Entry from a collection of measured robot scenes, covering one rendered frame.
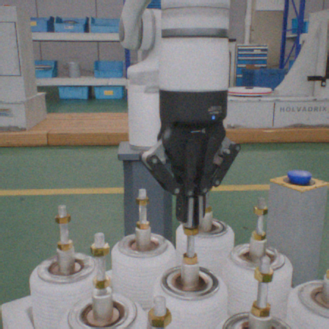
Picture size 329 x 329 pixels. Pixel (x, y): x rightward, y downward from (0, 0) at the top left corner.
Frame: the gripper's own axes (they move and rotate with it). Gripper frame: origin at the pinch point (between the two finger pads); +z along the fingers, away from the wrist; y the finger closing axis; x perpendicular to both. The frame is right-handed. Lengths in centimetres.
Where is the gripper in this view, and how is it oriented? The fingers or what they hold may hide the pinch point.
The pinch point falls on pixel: (190, 208)
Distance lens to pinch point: 46.8
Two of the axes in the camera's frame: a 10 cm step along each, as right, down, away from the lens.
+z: 0.0, 9.6, 2.8
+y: 8.6, -1.4, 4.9
